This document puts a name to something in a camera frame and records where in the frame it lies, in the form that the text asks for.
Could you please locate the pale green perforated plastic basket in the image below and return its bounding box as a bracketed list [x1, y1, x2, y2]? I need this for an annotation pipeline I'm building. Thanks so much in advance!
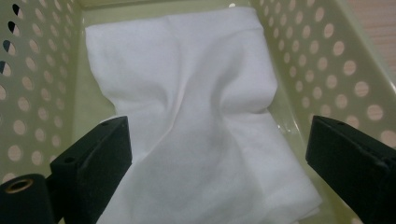
[0, 0, 396, 224]

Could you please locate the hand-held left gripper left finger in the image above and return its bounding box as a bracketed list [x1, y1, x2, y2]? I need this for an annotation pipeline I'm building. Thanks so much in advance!
[49, 115, 134, 224]

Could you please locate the white towel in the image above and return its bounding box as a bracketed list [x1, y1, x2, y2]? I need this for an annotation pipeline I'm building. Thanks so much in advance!
[84, 6, 323, 224]

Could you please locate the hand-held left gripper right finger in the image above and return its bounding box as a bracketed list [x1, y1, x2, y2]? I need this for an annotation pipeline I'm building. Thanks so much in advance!
[304, 115, 396, 224]

